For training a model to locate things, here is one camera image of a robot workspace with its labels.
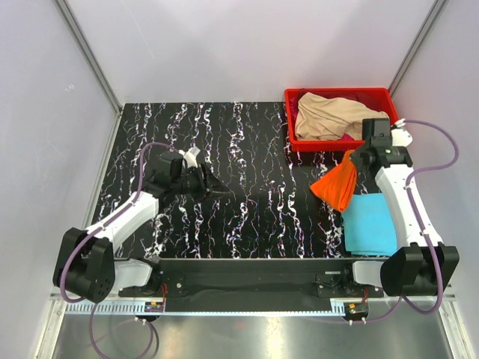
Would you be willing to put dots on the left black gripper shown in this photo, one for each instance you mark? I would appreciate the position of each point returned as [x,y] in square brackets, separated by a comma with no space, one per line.
[209,187]

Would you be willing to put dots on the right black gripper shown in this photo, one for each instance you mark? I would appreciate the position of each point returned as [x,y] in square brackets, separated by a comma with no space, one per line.
[355,158]

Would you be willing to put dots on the orange t shirt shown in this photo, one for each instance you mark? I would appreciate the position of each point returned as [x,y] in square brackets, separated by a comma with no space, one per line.
[337,187]

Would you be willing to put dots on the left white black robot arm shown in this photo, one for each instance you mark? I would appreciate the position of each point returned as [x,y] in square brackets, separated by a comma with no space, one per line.
[86,267]

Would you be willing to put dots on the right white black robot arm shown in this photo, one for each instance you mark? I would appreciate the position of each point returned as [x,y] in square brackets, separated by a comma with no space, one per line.
[422,264]

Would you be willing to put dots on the beige t shirt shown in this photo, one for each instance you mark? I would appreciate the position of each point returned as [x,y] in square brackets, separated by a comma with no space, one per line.
[333,117]

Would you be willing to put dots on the red plastic bin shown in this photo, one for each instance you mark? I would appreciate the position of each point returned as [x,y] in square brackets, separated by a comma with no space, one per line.
[378,99]

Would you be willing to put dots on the folded light blue t shirt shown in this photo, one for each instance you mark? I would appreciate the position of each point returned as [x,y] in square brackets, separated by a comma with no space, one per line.
[368,226]

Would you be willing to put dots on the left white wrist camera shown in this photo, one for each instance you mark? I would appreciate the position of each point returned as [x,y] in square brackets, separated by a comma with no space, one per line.
[190,157]

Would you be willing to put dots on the aluminium frame rail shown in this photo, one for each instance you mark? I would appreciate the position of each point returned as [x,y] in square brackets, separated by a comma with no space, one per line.
[449,292]

